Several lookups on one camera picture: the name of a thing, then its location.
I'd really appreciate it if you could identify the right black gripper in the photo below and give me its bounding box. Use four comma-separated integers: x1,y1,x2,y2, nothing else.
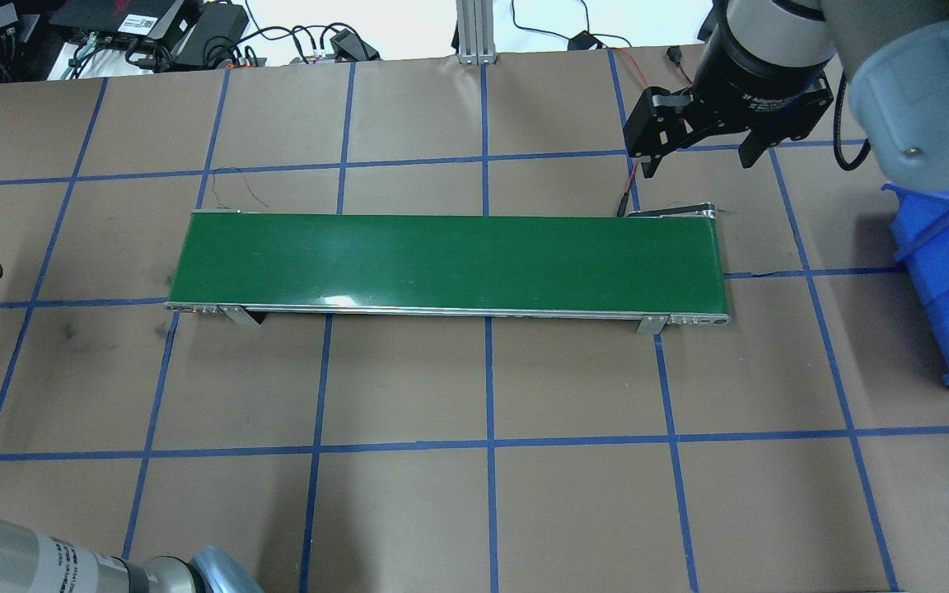
623,21,834,179

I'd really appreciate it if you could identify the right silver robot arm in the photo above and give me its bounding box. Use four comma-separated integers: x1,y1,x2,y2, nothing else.
623,1,949,191

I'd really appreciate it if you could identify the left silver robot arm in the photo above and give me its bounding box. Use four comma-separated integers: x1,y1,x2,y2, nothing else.
0,299,261,592

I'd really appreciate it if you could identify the green conveyor belt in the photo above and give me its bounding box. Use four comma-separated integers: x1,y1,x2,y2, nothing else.
166,210,732,334

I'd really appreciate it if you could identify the black power adapter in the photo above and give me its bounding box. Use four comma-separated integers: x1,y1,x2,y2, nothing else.
168,2,250,72

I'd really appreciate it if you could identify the red black conveyor wire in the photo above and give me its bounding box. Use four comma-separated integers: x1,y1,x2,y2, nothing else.
609,45,657,218

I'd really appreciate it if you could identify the aluminium frame post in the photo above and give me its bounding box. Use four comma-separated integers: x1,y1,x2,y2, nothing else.
456,0,498,65

